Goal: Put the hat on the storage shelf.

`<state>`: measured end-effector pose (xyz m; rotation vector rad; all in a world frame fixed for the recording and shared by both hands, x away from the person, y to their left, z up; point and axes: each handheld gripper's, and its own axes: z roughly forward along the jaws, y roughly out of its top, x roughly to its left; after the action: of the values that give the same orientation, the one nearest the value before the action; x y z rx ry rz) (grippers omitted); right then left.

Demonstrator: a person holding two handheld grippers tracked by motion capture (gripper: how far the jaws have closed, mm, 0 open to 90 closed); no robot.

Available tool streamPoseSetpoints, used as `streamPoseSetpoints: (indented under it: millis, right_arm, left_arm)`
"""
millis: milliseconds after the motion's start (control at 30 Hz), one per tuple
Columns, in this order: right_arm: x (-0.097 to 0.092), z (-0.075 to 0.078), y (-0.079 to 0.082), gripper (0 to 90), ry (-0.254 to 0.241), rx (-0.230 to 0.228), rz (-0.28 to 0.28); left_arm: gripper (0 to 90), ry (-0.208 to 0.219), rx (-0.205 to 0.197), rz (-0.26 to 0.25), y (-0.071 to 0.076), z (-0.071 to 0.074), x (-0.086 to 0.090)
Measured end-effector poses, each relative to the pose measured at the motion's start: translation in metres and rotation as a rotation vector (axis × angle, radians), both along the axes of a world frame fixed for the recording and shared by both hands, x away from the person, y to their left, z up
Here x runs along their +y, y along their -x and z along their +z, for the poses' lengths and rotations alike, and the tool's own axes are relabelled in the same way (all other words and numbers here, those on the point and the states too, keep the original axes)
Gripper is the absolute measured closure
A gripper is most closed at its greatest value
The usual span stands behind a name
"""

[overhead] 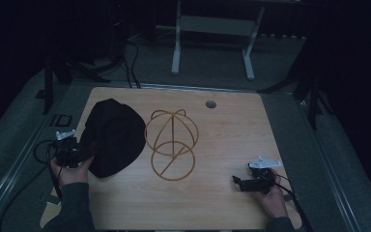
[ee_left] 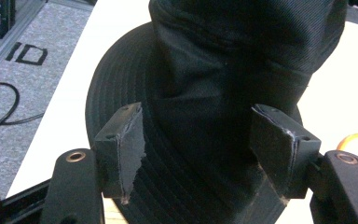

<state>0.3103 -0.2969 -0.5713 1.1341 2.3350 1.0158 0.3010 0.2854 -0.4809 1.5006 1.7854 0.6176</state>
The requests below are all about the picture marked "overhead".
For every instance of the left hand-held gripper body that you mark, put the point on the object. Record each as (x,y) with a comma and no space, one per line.
(67,151)

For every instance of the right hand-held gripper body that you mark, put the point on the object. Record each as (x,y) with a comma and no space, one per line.
(262,177)

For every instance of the black hat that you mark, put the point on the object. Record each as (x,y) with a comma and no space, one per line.
(116,135)

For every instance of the person's left hand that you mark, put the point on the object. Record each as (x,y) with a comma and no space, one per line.
(72,175)

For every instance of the person's right hand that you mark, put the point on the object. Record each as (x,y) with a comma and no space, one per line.
(273,201)

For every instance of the dark metal stand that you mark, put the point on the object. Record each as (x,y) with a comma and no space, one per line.
(50,87)
(309,96)

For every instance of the black rectangular floor frame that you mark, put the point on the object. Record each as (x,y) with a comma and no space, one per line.
(62,120)

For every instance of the white table frame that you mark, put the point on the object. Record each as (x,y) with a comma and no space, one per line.
(217,25)

